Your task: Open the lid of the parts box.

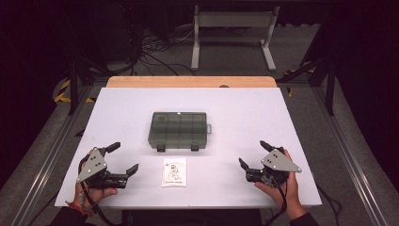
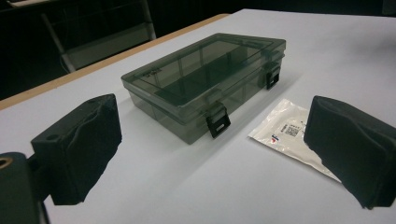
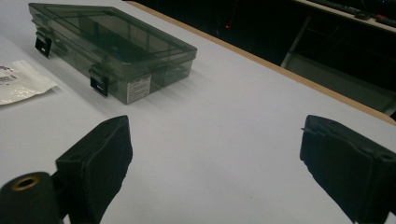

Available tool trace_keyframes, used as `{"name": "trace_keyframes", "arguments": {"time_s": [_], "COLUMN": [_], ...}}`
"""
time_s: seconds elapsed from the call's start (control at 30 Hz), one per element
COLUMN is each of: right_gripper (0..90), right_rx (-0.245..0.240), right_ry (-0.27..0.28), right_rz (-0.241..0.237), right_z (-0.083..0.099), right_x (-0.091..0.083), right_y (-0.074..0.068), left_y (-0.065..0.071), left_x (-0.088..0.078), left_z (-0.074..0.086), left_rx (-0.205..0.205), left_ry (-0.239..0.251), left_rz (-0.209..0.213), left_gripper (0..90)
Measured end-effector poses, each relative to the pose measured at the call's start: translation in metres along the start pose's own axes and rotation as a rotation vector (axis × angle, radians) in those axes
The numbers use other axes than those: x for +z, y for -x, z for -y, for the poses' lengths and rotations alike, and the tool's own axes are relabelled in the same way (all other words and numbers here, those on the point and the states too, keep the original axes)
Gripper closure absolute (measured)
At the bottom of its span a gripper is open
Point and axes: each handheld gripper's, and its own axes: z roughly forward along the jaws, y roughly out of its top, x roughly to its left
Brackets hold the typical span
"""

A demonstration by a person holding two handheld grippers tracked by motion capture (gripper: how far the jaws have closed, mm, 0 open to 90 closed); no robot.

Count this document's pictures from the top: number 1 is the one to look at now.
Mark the aluminium floor rail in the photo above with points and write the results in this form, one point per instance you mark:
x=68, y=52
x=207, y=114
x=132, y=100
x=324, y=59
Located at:
x=47, y=157
x=348, y=157

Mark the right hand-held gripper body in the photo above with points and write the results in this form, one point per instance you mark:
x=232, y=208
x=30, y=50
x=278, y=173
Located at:
x=277, y=163

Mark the white metal table frame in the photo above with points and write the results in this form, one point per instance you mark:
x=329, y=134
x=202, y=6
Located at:
x=233, y=20

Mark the small clear parts bag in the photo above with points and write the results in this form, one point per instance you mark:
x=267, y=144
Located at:
x=174, y=172

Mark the grey translucent plastic compartment box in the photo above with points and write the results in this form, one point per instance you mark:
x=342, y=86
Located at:
x=178, y=130

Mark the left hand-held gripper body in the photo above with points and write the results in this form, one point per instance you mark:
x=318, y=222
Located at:
x=92, y=165

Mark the person's left hand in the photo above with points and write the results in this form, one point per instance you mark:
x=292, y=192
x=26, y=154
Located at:
x=94, y=194

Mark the person's right hand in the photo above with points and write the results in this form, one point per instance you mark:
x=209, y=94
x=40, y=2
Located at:
x=290, y=194

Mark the black metal stand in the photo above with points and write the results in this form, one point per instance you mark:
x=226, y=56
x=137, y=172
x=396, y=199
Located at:
x=74, y=84
x=329, y=84

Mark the yellow black hazard tape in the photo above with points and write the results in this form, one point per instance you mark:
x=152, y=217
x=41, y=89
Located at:
x=290, y=91
x=64, y=89

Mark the wooden table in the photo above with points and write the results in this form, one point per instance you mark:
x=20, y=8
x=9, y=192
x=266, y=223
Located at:
x=188, y=82

